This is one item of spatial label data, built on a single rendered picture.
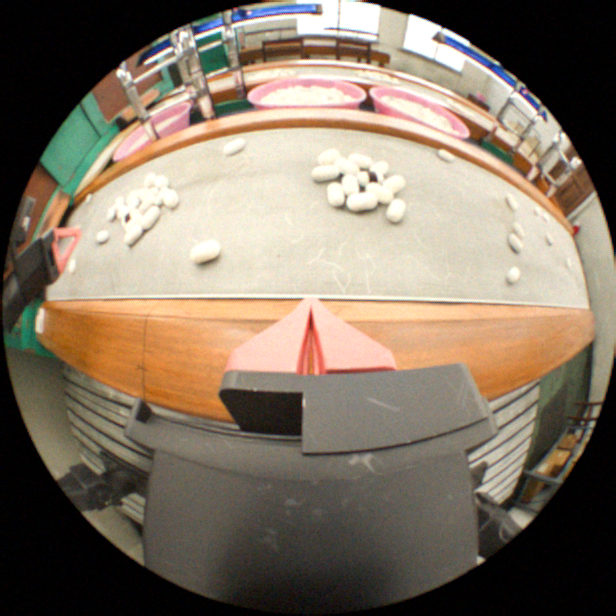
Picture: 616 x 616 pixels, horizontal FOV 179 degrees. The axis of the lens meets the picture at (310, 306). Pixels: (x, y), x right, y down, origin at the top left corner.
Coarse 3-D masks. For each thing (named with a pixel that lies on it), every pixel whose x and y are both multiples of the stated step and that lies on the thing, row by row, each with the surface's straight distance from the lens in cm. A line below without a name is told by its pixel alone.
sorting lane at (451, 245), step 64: (320, 128) 41; (128, 192) 49; (192, 192) 34; (256, 192) 29; (320, 192) 28; (448, 192) 37; (512, 192) 60; (128, 256) 35; (256, 256) 23; (320, 256) 22; (384, 256) 24; (448, 256) 28; (512, 256) 40; (576, 256) 105
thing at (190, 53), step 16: (176, 32) 48; (192, 32) 47; (192, 48) 46; (160, 64) 50; (192, 64) 46; (128, 80) 55; (192, 80) 47; (128, 96) 55; (192, 96) 48; (208, 96) 48; (144, 112) 55; (160, 112) 53; (208, 112) 49; (144, 128) 56
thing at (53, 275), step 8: (40, 240) 32; (48, 240) 32; (48, 256) 31; (48, 264) 31; (16, 272) 33; (40, 272) 33; (48, 272) 32; (56, 272) 32; (16, 280) 33; (32, 280) 33; (40, 280) 34; (48, 280) 34; (56, 280) 32; (24, 288) 32; (32, 288) 33; (40, 288) 35; (24, 296) 33; (32, 296) 34; (24, 304) 36
